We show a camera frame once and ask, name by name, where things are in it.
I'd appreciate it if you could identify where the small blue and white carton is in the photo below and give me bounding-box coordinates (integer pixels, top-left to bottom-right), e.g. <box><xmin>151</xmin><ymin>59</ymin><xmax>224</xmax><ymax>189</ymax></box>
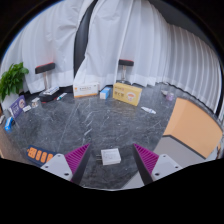
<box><xmin>99</xmin><ymin>86</ymin><xmax>113</xmax><ymax>101</ymax></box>

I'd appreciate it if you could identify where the white booklet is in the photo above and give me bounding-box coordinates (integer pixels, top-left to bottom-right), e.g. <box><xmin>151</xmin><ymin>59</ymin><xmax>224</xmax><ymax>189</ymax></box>
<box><xmin>42</xmin><ymin>86</ymin><xmax>60</xmax><ymax>96</ymax></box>

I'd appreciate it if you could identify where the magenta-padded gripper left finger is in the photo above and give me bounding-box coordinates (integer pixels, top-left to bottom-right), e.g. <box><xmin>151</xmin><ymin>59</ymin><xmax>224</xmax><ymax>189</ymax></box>
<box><xmin>40</xmin><ymin>143</ymin><xmax>92</xmax><ymax>186</ymax></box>

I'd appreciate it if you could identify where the small purple cup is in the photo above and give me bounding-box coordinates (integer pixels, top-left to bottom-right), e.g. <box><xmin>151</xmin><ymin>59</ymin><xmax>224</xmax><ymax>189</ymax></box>
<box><xmin>165</xmin><ymin>91</ymin><xmax>175</xmax><ymax>102</ymax></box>

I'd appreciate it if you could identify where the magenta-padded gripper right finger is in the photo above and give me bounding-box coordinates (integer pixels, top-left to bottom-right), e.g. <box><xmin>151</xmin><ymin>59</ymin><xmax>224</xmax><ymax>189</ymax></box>
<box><xmin>132</xmin><ymin>143</ymin><xmax>183</xmax><ymax>186</ymax></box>

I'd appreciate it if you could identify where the purple cardboard box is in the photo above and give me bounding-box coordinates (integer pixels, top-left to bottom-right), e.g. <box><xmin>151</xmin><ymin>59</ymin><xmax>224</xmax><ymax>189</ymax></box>
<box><xmin>8</xmin><ymin>94</ymin><xmax>27</xmax><ymax>120</ymax></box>

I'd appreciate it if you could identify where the small blue box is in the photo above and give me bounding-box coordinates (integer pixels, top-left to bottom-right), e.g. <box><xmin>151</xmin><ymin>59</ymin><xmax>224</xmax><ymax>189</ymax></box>
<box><xmin>4</xmin><ymin>115</ymin><xmax>16</xmax><ymax>133</ymax></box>

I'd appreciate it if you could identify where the small clear plastic box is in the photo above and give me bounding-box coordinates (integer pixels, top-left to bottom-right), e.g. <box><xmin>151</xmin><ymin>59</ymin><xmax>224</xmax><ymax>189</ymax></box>
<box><xmin>30</xmin><ymin>97</ymin><xmax>42</xmax><ymax>108</ymax></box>

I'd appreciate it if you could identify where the red-topped black bar stool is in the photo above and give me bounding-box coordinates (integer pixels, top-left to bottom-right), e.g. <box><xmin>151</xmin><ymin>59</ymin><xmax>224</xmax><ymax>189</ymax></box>
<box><xmin>34</xmin><ymin>62</ymin><xmax>61</xmax><ymax>103</ymax></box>
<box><xmin>116</xmin><ymin>58</ymin><xmax>135</xmax><ymax>84</ymax></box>

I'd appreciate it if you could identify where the white and orange tissue box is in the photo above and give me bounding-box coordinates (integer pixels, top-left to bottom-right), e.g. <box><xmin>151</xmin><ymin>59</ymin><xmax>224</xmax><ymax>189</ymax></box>
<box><xmin>72</xmin><ymin>82</ymin><xmax>101</xmax><ymax>99</ymax></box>

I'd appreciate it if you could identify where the white curtain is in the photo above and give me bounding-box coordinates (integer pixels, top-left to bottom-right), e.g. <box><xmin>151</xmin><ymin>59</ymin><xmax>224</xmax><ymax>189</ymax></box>
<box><xmin>0</xmin><ymin>0</ymin><xmax>98</xmax><ymax>94</ymax></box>
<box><xmin>73</xmin><ymin>0</ymin><xmax>223</xmax><ymax>113</ymax></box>

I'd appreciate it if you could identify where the white tube pen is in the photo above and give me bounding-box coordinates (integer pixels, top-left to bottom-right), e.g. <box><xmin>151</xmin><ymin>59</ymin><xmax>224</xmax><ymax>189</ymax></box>
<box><xmin>55</xmin><ymin>92</ymin><xmax>68</xmax><ymax>101</ymax></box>

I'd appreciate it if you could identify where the green plant in white pot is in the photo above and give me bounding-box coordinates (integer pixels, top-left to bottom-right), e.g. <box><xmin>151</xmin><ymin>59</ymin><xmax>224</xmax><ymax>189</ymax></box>
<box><xmin>0</xmin><ymin>61</ymin><xmax>30</xmax><ymax>111</ymax></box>

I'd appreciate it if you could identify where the yellow cardboard box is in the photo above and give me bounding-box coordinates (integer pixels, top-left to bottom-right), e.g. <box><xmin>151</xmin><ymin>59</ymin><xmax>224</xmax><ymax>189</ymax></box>
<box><xmin>112</xmin><ymin>82</ymin><xmax>143</xmax><ymax>107</ymax></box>

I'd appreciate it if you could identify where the white plastic wrapper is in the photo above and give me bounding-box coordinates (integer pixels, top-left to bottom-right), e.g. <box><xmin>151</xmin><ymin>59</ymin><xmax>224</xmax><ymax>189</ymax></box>
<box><xmin>140</xmin><ymin>106</ymin><xmax>157</xmax><ymax>115</ymax></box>

